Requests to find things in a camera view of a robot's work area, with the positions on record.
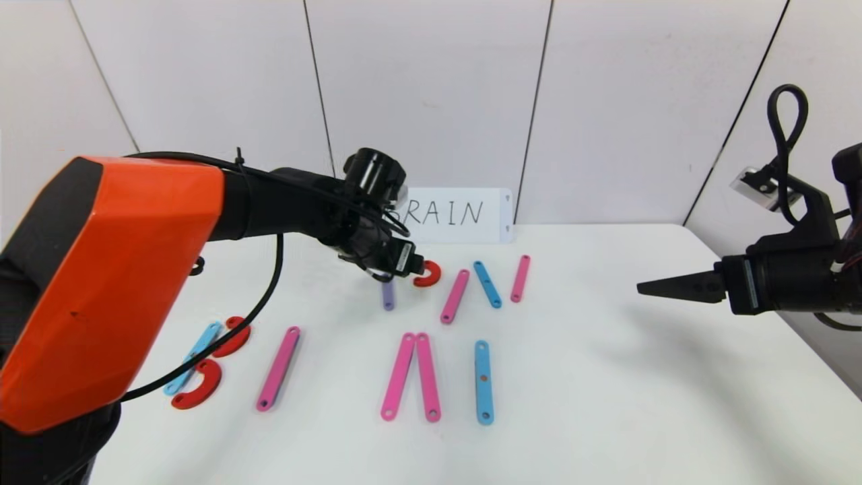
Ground long light blue bar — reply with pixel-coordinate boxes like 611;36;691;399
475;340;495;425
163;321;223;396

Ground short pink bar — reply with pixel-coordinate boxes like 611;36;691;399
510;255;531;303

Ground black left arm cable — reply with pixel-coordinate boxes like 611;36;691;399
121;232;284;403

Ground short blue bar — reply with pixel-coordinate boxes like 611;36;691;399
473;261;503;309

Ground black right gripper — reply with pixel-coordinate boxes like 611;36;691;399
636;250;839;316

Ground black right camera bracket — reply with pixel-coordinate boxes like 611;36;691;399
748;172;842;255

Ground large red curved piece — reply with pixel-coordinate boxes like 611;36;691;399
170;358;223;410

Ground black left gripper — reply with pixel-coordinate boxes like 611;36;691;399
350;216;426;278

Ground black looped right cable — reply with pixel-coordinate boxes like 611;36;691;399
768;84;809;226

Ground medium red curved piece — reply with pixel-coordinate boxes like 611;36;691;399
211;316;252;358

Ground white BRAIN sign card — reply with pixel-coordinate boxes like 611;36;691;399
397;188;514;244

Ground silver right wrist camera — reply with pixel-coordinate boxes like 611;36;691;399
731;165;805;211

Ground thin black curved cable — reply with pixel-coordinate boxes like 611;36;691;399
815;311;862;332

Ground long pink bar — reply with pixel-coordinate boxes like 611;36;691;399
416;333;442;423
256;326;301;412
440;269;471;325
381;332;417;422

